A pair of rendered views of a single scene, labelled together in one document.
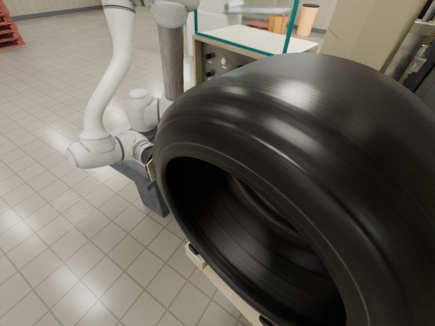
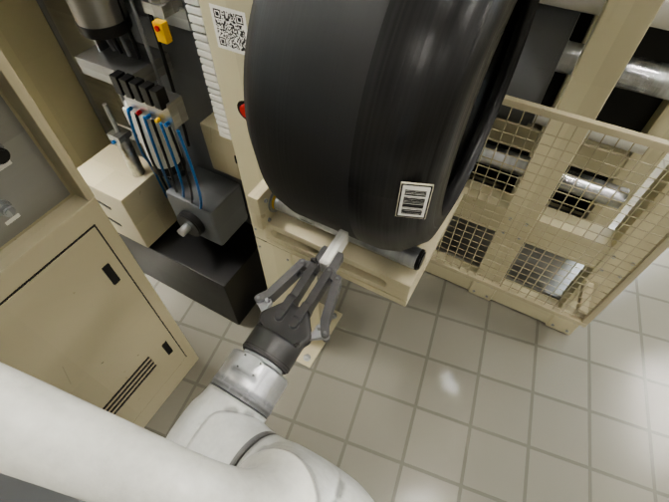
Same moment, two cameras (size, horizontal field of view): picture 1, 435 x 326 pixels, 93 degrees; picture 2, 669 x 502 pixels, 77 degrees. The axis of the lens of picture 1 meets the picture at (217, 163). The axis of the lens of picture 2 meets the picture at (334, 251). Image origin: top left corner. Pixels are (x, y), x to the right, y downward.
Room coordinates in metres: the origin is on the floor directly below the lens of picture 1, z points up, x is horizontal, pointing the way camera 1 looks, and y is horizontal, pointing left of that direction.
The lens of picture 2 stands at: (0.53, 0.51, 1.57)
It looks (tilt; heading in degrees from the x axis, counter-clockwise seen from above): 53 degrees down; 259
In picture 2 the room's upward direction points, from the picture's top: straight up
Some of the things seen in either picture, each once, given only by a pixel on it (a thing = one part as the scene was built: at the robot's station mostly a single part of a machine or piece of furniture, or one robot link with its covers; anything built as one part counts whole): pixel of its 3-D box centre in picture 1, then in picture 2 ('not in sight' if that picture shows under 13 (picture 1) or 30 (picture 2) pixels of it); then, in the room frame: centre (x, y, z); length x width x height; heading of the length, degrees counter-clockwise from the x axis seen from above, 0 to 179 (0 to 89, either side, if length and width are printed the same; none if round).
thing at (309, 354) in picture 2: not in sight; (298, 325); (0.52, -0.31, 0.01); 0.27 x 0.27 x 0.02; 49
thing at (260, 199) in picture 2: not in sight; (305, 160); (0.45, -0.27, 0.90); 0.40 x 0.03 x 0.10; 49
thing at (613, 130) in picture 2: not in sight; (483, 205); (-0.08, -0.25, 0.65); 0.90 x 0.02 x 0.70; 139
